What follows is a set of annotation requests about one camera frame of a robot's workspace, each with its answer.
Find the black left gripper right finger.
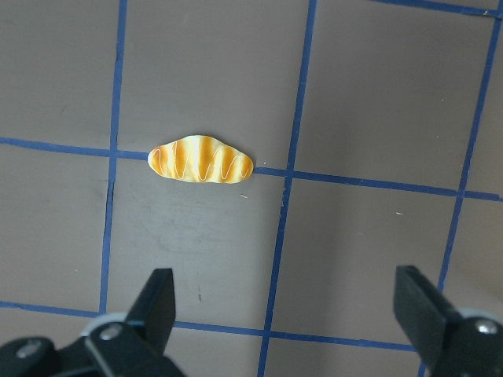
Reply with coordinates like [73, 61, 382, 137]
[393, 265, 502, 376]

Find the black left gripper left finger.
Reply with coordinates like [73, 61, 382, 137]
[1, 268, 184, 376]

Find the toy bread loaf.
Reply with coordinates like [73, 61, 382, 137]
[147, 135, 255, 184]

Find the brown paper table cover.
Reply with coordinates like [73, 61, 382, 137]
[1, 1, 502, 376]

